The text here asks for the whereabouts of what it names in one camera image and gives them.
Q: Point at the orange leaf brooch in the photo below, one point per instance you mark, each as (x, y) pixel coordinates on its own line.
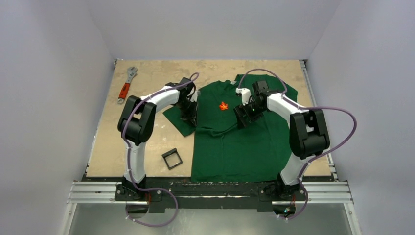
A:
(223, 106)

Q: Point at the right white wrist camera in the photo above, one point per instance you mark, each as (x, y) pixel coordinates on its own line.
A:
(245, 95)

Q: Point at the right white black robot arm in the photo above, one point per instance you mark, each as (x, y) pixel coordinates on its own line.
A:
(308, 134)

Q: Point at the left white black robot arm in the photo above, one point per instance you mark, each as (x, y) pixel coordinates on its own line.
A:
(136, 126)

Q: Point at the black square frame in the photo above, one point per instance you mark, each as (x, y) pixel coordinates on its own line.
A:
(172, 158)

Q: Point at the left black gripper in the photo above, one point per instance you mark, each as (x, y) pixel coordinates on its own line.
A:
(191, 118)

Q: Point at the aluminium rail frame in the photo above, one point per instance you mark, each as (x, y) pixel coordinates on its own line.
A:
(107, 163)

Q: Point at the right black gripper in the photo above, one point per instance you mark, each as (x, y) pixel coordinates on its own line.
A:
(242, 117)

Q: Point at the green t-shirt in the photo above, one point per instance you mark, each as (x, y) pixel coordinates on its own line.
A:
(224, 153)

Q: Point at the red handled adjustable wrench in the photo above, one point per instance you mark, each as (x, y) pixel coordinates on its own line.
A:
(131, 74)

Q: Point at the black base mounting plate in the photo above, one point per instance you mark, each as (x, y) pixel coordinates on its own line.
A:
(156, 194)

